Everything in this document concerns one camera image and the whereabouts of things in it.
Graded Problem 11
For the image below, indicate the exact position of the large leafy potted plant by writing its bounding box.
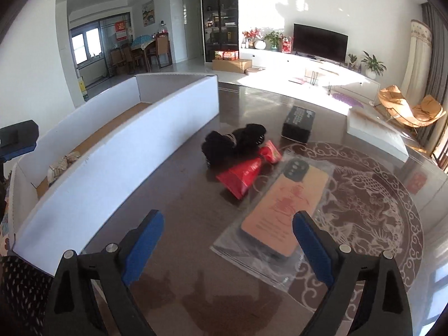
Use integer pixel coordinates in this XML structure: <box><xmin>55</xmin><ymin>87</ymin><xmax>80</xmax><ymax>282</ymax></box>
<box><xmin>360</xmin><ymin>51</ymin><xmax>387</xmax><ymax>79</ymax></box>

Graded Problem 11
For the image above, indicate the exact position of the black glass display cabinet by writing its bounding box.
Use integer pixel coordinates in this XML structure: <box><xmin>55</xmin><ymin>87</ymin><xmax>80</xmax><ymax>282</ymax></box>
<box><xmin>200</xmin><ymin>0</ymin><xmax>239</xmax><ymax>60</ymax></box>

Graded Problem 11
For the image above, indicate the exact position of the red foil packet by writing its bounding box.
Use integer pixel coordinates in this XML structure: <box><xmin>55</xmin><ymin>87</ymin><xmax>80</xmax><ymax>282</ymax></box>
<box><xmin>215</xmin><ymin>157</ymin><xmax>263</xmax><ymax>200</ymax></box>

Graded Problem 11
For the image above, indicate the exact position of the small black box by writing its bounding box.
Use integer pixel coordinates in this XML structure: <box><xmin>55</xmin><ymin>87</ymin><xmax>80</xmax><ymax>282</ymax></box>
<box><xmin>281</xmin><ymin>105</ymin><xmax>316</xmax><ymax>143</ymax></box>

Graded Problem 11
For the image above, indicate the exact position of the bushy green potted plant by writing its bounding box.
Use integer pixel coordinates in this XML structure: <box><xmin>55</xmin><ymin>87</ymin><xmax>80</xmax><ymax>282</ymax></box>
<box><xmin>263</xmin><ymin>31</ymin><xmax>283</xmax><ymax>51</ymax></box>

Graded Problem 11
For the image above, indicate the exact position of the black fluffy scrunchie with tie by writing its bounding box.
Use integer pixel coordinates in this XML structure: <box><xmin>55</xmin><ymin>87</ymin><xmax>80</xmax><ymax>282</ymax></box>
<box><xmin>201</xmin><ymin>123</ymin><xmax>268</xmax><ymax>170</ymax></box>

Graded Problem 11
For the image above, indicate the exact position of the window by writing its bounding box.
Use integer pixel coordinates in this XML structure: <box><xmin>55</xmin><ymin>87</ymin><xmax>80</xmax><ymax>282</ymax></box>
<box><xmin>70</xmin><ymin>24</ymin><xmax>106</xmax><ymax>65</ymax></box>

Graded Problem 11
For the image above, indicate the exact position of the white television cabinet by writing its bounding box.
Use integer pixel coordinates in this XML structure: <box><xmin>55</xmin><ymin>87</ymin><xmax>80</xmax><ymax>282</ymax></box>
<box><xmin>238</xmin><ymin>48</ymin><xmax>381</xmax><ymax>100</ymax></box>

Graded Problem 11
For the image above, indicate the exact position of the grey curtain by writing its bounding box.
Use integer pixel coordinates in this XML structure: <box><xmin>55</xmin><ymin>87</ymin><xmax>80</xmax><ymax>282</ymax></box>
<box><xmin>418</xmin><ymin>2</ymin><xmax>448</xmax><ymax>155</ymax></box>

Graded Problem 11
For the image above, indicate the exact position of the red flower bouquet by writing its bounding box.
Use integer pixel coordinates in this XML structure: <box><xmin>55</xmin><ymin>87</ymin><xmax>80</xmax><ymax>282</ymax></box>
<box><xmin>242</xmin><ymin>27</ymin><xmax>263</xmax><ymax>43</ymax></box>

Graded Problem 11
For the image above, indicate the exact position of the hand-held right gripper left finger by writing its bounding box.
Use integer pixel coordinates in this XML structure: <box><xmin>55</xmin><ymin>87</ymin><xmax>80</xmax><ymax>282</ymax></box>
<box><xmin>44</xmin><ymin>209</ymin><xmax>165</xmax><ymax>336</ymax></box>

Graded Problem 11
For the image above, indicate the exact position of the dining table with cloth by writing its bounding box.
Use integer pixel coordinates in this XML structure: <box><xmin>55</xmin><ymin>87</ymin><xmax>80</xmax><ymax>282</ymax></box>
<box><xmin>130</xmin><ymin>34</ymin><xmax>156</xmax><ymax>71</ymax></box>

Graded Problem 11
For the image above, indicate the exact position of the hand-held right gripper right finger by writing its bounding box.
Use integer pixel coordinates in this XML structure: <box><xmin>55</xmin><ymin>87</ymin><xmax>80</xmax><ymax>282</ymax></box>
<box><xmin>292</xmin><ymin>211</ymin><xmax>414</xmax><ymax>336</ymax></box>

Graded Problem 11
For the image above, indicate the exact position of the person's dark patterned clothing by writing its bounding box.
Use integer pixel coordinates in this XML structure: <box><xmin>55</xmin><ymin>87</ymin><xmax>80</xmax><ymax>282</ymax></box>
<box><xmin>0</xmin><ymin>254</ymin><xmax>55</xmax><ymax>336</ymax></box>

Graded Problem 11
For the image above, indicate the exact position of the framed wall painting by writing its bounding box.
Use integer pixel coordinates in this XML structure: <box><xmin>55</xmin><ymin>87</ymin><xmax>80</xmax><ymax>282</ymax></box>
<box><xmin>142</xmin><ymin>0</ymin><xmax>155</xmax><ymax>27</ymax></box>

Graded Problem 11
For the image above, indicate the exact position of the brown cardboard box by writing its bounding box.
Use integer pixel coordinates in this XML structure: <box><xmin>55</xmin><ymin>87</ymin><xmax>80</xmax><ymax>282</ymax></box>
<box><xmin>212</xmin><ymin>59</ymin><xmax>253</xmax><ymax>74</ymax></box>

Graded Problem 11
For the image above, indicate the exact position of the small red candy packet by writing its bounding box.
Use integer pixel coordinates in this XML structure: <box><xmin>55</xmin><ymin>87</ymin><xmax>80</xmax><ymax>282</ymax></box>
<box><xmin>259</xmin><ymin>140</ymin><xmax>283</xmax><ymax>164</ymax></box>

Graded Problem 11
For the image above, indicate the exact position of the covered standing air conditioner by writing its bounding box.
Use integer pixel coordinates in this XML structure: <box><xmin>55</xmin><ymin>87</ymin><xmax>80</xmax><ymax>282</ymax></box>
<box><xmin>401</xmin><ymin>19</ymin><xmax>433</xmax><ymax>95</ymax></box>

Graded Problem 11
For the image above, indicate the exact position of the pink phone case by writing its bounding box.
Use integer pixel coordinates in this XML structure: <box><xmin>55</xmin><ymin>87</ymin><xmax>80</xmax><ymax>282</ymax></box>
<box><xmin>210</xmin><ymin>152</ymin><xmax>338</xmax><ymax>293</ymax></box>

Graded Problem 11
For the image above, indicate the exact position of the purple floor mat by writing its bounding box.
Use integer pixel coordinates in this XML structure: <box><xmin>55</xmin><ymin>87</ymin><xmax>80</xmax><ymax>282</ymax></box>
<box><xmin>331</xmin><ymin>92</ymin><xmax>365</xmax><ymax>108</ymax></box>

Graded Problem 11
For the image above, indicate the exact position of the black television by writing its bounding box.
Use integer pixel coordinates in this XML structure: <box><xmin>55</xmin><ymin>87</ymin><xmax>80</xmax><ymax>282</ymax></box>
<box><xmin>293</xmin><ymin>23</ymin><xmax>349</xmax><ymax>63</ymax></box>

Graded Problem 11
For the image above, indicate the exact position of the orange lounge chair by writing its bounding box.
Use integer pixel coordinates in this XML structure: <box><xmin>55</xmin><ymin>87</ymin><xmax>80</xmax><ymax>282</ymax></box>
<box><xmin>377</xmin><ymin>85</ymin><xmax>447</xmax><ymax>128</ymax></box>

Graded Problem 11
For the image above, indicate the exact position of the flat white box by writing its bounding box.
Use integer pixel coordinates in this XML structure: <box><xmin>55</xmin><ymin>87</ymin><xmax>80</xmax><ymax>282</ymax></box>
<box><xmin>346</xmin><ymin>107</ymin><xmax>410</xmax><ymax>163</ymax></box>

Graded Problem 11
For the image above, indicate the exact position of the white cardboard box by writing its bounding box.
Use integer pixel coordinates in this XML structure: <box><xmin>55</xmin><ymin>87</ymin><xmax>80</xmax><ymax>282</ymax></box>
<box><xmin>7</xmin><ymin>73</ymin><xmax>220</xmax><ymax>256</ymax></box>

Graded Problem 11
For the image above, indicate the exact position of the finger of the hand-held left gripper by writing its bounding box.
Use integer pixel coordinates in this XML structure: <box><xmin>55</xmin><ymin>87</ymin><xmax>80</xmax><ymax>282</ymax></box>
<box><xmin>0</xmin><ymin>120</ymin><xmax>38</xmax><ymax>163</ymax></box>

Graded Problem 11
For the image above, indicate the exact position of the rhinestone bow claw clip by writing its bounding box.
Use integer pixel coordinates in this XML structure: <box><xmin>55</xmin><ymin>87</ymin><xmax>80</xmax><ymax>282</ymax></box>
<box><xmin>47</xmin><ymin>151</ymin><xmax>82</xmax><ymax>184</ymax></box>

